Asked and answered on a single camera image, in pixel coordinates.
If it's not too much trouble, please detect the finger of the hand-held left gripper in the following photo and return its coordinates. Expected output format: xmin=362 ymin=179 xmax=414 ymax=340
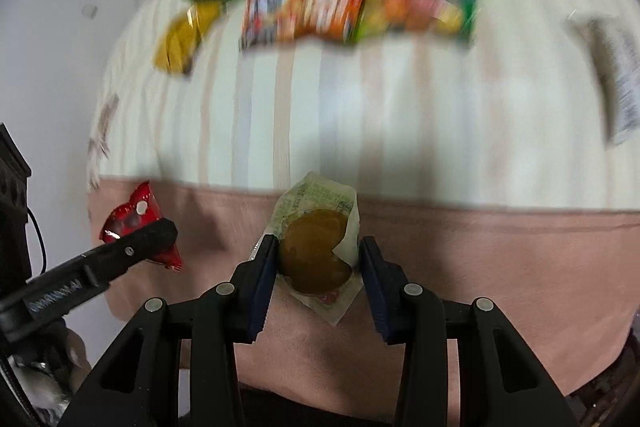
xmin=0 ymin=217 xmax=179 ymax=333

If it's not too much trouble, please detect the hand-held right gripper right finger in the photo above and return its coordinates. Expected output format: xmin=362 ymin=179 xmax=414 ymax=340
xmin=359 ymin=236 xmax=573 ymax=427

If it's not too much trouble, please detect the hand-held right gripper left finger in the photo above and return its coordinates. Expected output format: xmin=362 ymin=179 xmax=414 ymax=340
xmin=57 ymin=234 xmax=280 ymax=427

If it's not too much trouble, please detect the small red snack packet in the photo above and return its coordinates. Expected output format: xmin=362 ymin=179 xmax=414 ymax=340
xmin=99 ymin=180 xmax=184 ymax=273

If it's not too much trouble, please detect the clear packet with brown egg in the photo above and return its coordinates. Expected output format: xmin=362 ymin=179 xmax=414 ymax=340
xmin=257 ymin=171 xmax=362 ymax=327

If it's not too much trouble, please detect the person's left hand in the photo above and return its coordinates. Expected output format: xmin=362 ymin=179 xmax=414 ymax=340
xmin=62 ymin=327 xmax=93 ymax=370

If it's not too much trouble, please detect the cat plush toy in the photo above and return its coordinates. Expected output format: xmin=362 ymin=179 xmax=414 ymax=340
xmin=87 ymin=92 xmax=121 ymax=192

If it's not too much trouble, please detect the striped and pink blanket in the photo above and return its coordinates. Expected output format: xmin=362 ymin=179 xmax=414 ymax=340
xmin=85 ymin=0 xmax=640 ymax=418

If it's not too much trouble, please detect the small yellow snack packet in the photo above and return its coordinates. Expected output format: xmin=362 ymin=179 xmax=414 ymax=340
xmin=154 ymin=1 xmax=224 ymax=76

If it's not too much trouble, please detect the orange panda snack packet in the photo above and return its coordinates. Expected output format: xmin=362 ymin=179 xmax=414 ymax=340
xmin=240 ymin=0 xmax=376 ymax=52

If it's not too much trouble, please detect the green colourful candy packet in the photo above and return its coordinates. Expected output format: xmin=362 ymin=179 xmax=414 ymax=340
xmin=352 ymin=0 xmax=478 ymax=50

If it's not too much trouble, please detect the grey and white snack packet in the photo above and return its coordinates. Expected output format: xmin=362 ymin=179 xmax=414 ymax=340
xmin=567 ymin=14 xmax=640 ymax=146

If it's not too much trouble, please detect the black cable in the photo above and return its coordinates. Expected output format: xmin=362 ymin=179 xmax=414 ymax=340
xmin=25 ymin=207 xmax=48 ymax=278

